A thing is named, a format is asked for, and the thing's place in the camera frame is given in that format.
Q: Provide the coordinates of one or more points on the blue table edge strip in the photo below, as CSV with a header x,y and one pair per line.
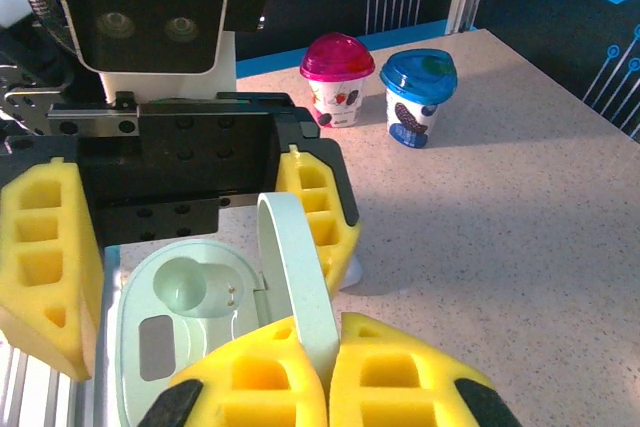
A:
x,y
280,59

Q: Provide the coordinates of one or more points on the blue lid yogurt cup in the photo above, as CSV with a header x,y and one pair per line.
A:
x,y
417,77

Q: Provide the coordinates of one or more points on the mint green earbud charging case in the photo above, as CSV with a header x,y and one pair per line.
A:
x,y
210,292

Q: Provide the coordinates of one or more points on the pink lid yogurt cup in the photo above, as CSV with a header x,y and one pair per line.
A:
x,y
337,62

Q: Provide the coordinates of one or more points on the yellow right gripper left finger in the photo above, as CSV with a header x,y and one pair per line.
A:
x,y
250,382

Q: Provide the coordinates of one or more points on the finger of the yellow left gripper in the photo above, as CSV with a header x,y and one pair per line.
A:
x,y
45,257
320,202

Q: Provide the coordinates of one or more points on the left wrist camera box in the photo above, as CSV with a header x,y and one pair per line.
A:
x,y
140,17

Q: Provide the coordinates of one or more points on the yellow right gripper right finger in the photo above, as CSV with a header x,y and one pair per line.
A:
x,y
400,382

